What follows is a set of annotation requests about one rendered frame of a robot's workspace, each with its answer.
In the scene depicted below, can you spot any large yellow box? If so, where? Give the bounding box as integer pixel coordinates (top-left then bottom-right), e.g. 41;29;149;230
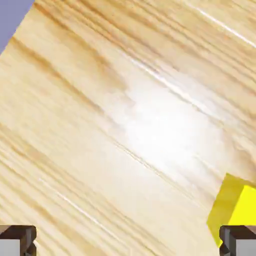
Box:
206;172;256;248

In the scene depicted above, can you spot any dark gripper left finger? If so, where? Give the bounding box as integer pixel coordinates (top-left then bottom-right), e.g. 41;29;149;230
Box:
0;224;38;256

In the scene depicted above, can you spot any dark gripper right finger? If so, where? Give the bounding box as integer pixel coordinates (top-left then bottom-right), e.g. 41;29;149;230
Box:
218;224;256;256

